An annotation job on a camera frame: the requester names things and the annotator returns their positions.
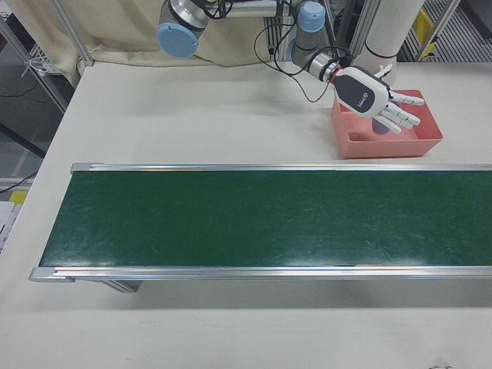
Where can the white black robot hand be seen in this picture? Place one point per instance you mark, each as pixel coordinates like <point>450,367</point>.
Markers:
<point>357,92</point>

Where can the blue plastic cup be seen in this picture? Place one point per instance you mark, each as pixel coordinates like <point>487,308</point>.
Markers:
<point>378,128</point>

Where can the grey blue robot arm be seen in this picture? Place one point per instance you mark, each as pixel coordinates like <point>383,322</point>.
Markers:
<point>303,46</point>

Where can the pink plastic box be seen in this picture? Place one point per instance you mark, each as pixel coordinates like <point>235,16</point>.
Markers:
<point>384,148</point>

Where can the white cylindrical column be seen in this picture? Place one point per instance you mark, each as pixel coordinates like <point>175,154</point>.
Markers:
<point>388,27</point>

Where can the green conveyor belt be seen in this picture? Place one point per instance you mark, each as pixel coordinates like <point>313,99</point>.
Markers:
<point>230,219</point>

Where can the beige curtain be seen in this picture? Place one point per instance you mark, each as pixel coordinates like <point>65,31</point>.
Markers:
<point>115,30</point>

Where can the aluminium frame post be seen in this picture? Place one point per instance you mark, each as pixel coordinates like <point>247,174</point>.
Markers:
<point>71,27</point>

